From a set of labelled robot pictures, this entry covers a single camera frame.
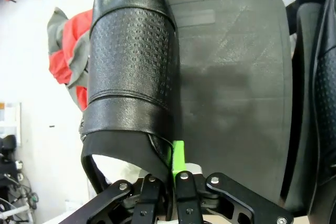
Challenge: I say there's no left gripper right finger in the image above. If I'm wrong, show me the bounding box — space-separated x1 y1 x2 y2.
172 140 295 224

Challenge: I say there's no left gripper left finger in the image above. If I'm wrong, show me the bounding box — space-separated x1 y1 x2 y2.
88 174 162 224

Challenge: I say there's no black leather dress shoe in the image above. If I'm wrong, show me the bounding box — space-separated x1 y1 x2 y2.
280 0 336 218
78 0 184 201

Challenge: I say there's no white crumpled paper stuffing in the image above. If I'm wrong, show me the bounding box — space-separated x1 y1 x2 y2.
93 154 144 183

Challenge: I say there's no white printed carton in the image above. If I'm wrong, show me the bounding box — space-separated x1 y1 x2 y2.
0 102 22 146

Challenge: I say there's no red and grey garment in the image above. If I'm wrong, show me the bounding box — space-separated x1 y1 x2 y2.
46 7 95 112

